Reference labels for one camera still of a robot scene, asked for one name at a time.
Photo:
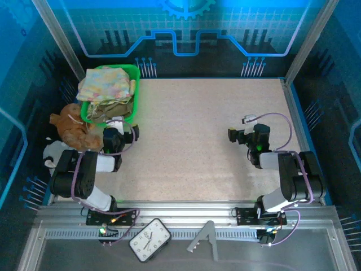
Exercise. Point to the olive khaki skirt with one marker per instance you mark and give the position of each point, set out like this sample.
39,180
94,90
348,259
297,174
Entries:
118,108

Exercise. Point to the pastel floral skirt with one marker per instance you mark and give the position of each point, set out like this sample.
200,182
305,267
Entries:
104,83

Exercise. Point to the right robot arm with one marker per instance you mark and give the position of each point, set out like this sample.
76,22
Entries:
293,175

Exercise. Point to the brown teddy bear plush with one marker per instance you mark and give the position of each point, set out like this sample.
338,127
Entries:
73,127

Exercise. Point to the green plastic basket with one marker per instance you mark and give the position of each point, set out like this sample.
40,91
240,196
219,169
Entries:
135,76

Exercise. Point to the grey white husky plush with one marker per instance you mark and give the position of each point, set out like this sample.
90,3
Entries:
55,151

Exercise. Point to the small black controller board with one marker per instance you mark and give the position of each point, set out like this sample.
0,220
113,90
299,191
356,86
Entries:
266,236
106,233

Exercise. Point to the black white alarm clock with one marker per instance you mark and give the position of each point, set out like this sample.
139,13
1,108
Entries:
149,240

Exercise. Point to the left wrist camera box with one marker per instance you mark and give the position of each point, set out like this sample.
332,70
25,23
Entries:
115,122

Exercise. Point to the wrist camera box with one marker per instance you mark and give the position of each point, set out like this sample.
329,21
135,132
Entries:
115,122
250,119

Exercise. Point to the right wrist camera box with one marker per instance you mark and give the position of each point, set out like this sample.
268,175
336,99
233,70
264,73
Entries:
250,119

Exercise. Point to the aluminium side rail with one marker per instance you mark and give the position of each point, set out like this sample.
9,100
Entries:
296,118

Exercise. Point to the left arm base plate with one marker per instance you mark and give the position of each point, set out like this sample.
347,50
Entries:
127,216

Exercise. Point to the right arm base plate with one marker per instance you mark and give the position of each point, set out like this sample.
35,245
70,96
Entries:
245,216

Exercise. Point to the aluminium front frame rail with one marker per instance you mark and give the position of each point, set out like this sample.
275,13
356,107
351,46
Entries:
183,207

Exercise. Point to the grey metal bracket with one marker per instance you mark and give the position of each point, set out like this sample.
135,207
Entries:
210,233

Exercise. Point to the aluminium frame post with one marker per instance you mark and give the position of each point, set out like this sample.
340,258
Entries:
59,39
310,39

